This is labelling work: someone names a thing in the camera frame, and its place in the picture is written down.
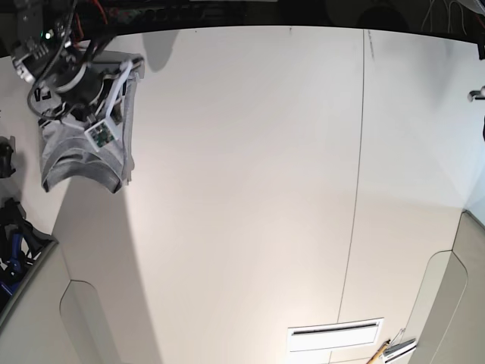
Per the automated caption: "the white ceiling vent panel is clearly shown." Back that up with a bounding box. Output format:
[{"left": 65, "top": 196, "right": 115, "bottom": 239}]
[{"left": 287, "top": 318, "right": 384, "bottom": 353}]

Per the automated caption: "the black power strip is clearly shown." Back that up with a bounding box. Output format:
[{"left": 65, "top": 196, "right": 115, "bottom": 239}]
[{"left": 107, "top": 3, "right": 246, "bottom": 24}]

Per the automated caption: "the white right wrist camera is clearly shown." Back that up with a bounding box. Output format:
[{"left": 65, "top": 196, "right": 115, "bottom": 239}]
[{"left": 84, "top": 118, "right": 120, "bottom": 152}]

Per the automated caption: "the black device at left edge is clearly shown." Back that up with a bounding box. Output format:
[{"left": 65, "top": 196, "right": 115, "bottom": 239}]
[{"left": 0, "top": 136, "right": 16, "bottom": 179}]

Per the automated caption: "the grey T-shirt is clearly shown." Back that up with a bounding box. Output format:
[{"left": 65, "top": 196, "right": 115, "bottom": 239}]
[{"left": 38, "top": 52, "right": 145, "bottom": 193}]

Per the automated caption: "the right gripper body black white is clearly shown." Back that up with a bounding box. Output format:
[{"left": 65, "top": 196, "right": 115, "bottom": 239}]
[{"left": 62, "top": 62, "right": 142, "bottom": 125}]

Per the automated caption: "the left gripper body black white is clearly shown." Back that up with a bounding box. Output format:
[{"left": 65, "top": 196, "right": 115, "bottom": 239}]
[{"left": 468, "top": 86, "right": 485, "bottom": 102}]

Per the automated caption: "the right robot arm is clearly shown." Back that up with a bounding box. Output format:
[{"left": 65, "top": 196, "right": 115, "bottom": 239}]
[{"left": 1, "top": 1, "right": 144, "bottom": 127}]

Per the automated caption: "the blue black tool pile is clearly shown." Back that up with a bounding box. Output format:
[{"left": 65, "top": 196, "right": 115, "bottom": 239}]
[{"left": 1, "top": 198, "right": 55, "bottom": 299}]

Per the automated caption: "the wooden pencil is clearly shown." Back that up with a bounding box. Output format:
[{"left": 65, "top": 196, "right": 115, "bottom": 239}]
[{"left": 366, "top": 340, "right": 391, "bottom": 364}]

